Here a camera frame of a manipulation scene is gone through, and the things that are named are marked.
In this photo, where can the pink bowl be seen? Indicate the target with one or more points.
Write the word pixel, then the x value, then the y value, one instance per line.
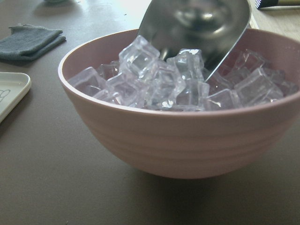
pixel 182 145

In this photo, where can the clear ice cubes pile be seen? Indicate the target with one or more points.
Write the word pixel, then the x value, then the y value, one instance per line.
pixel 140 79

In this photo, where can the stainless steel ice scoop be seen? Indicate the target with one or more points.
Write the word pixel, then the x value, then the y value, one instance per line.
pixel 213 26

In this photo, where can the cream serving tray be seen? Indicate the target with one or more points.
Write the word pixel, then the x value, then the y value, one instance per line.
pixel 13 87

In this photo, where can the folded grey cloth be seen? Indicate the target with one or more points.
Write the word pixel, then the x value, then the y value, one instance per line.
pixel 28 42

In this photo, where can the steel muddler black tip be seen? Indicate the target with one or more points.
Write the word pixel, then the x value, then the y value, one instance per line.
pixel 259 4

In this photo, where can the bamboo cutting board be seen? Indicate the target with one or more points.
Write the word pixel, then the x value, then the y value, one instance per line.
pixel 281 20

